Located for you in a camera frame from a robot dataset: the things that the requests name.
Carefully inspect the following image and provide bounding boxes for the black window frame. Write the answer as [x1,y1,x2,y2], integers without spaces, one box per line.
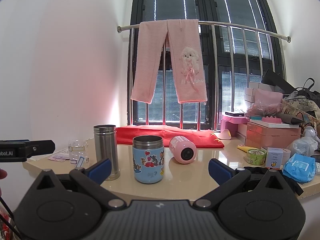
[127,0,290,130]

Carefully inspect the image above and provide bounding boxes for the white small carton box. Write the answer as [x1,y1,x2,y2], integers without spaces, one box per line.
[265,147,291,170]

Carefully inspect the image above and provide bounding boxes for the pink steel cup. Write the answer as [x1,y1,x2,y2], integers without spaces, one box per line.
[169,136,197,164]

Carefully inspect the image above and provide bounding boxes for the floral fabric bag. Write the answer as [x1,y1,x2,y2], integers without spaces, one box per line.
[281,98,319,129]

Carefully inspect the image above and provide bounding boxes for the red flag cloth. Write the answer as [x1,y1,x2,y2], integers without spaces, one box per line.
[116,125,225,148]

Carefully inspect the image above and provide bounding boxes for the blue wet wipes pack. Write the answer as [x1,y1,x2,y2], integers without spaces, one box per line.
[283,153,316,184]

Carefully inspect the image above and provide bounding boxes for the pink storage box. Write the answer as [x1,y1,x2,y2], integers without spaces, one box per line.
[245,122,301,148]

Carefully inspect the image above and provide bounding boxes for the black cloth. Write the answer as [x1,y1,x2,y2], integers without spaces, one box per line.
[245,166,304,196]

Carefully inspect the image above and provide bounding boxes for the tall stainless steel flask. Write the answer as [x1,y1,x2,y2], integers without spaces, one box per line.
[93,125,120,181]

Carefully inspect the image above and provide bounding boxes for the yellow tube package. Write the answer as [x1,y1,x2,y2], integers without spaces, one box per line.
[236,144,257,152]

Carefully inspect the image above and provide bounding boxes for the steel window railing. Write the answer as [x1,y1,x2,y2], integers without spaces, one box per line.
[117,20,292,131]

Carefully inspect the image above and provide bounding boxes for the green tape roll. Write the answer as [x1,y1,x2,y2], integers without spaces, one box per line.
[244,148,267,165]

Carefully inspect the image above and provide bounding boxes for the clear glass cup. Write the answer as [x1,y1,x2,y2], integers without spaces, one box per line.
[68,139,89,166]

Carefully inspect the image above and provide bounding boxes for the blue cartoon steel cup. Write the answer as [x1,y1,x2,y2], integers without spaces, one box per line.
[132,135,164,184]

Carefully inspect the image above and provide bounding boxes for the magenta pink box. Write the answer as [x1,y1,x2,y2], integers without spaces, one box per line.
[220,114,248,137]

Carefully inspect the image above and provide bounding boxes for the sticker sheet papers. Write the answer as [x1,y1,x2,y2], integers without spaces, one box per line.
[48,148,86,169]

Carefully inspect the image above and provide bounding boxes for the pink seashell ornament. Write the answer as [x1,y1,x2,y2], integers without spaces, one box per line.
[216,128,232,140]

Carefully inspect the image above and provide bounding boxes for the pink pants on rail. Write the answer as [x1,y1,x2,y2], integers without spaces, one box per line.
[131,19,207,103]

